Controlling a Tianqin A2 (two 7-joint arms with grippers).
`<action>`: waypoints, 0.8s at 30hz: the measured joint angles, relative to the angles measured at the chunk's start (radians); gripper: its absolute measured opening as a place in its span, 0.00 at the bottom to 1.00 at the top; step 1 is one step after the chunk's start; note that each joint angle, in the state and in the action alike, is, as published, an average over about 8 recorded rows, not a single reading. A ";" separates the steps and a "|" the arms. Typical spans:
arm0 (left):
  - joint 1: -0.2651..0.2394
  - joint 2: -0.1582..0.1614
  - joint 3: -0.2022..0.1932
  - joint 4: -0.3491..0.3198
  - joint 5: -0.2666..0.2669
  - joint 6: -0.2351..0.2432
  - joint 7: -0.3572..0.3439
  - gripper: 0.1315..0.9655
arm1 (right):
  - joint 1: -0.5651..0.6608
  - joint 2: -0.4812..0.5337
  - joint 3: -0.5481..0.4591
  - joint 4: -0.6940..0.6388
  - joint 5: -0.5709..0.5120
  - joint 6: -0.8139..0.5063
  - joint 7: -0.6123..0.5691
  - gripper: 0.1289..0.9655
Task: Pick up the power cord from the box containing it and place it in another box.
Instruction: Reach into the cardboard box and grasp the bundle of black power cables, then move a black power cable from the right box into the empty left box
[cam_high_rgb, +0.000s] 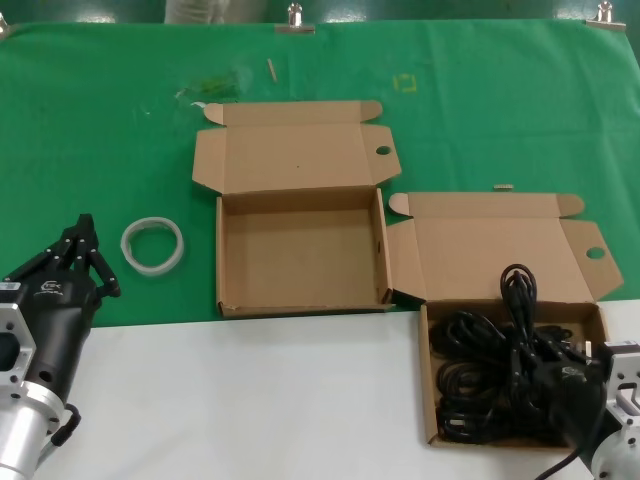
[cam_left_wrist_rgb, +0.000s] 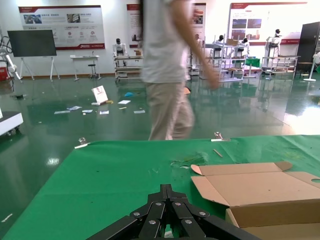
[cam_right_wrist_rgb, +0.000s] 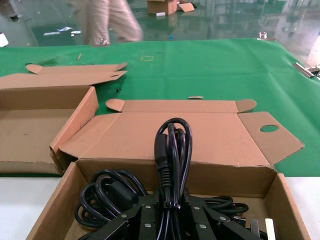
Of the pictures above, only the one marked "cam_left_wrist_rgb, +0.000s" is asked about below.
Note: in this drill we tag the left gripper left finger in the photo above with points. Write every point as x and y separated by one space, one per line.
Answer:
150 220

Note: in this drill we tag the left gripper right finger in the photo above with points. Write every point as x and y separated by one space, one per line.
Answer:
190 222

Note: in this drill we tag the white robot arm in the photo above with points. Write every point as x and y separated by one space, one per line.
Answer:
10 63

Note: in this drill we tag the cardboard box with round hole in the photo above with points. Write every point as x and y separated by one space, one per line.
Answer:
250 185

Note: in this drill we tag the red box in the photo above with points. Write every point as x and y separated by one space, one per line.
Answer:
2 74

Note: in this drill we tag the white paper scrap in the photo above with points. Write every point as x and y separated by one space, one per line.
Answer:
185 167

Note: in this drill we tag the green table cloth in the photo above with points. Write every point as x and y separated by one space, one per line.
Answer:
100 175

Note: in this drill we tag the small wooden stick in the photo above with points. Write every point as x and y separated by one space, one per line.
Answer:
218 153

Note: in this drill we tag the blue paper sheet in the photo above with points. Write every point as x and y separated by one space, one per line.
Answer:
129 94

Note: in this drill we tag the orange cardboard piece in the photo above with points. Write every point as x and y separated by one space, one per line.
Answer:
186 90

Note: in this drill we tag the white red booklet stand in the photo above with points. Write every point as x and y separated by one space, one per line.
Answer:
100 93

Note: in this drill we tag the white tape strip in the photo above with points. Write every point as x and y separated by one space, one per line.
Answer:
6 217

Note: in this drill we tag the black stool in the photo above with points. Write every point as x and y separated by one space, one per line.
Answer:
92 66

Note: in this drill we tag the person in white shirt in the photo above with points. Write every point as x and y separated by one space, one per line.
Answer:
165 50

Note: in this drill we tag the white wheeled cart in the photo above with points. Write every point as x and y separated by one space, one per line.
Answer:
8 122

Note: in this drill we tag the white humanoid robot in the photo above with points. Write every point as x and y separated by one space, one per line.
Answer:
273 42
220 40
244 43
119 48

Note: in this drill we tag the white standing desk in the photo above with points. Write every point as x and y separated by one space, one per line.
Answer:
85 58

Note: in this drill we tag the black screen on stand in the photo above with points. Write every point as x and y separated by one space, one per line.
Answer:
31 43

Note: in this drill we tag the black cabinet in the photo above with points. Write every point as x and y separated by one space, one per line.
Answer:
308 45

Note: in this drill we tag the metal frame workbench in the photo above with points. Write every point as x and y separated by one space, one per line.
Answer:
127 71

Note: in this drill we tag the narrow wall poster board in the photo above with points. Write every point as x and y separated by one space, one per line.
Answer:
133 25

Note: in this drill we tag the wall poster with photos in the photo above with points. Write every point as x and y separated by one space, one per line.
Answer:
250 20

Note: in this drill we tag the wide wall poster board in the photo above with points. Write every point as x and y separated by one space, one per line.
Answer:
62 25

